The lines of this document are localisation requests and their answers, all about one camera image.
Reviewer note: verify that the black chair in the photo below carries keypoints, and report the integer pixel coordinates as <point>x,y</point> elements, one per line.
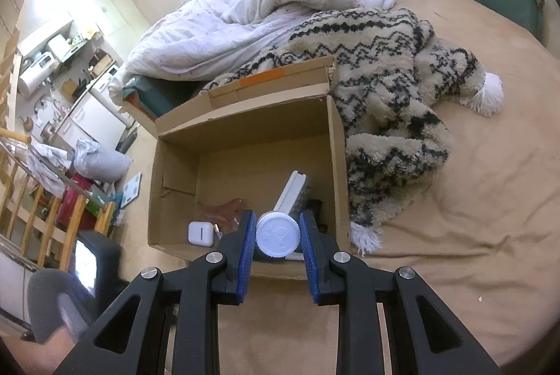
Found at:
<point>107,261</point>

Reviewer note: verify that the wooden railing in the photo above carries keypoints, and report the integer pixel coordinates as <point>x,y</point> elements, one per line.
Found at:
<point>26,217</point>

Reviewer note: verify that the bottle with white cap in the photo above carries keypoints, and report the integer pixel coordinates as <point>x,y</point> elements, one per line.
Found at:
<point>278,233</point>

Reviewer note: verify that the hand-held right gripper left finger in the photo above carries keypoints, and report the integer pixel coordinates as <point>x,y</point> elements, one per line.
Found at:
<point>246,257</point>

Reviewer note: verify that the white cabinet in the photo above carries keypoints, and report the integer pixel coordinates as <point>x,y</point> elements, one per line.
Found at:
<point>94,117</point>

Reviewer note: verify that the white earbuds case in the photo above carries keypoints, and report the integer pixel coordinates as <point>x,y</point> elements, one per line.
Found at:
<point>200,233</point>

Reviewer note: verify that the cardboard box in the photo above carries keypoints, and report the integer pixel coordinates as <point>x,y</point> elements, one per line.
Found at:
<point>245,156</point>

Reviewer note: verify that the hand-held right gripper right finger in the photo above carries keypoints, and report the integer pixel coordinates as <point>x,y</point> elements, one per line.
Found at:
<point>309,261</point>

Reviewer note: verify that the beige bed sheet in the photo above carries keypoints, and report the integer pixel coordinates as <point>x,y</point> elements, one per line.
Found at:
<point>437,226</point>

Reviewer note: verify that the patterned fluffy blanket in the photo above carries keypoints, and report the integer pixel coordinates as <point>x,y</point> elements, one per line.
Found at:
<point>385,95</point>

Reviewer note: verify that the white plastic bag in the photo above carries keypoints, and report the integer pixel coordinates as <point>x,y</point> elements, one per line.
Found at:
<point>100,163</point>

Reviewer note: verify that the brown translucent hair clip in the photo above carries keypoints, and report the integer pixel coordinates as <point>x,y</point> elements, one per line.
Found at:
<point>227,211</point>

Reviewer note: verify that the white duvet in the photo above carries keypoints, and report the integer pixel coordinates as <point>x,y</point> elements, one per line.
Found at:
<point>262,7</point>

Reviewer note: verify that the red bag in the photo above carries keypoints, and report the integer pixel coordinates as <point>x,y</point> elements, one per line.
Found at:
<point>72,204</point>

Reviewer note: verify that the white cloth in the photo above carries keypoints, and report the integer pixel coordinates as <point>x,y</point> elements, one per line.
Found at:
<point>48,165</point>

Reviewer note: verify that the white bathroom scale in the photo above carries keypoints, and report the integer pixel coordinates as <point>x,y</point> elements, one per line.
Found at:
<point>131,189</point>

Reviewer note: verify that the person's leg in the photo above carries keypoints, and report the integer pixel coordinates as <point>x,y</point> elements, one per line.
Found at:
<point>48,296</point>

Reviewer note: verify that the white power bank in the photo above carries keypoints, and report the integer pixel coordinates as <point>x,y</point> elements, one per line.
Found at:
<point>291,191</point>

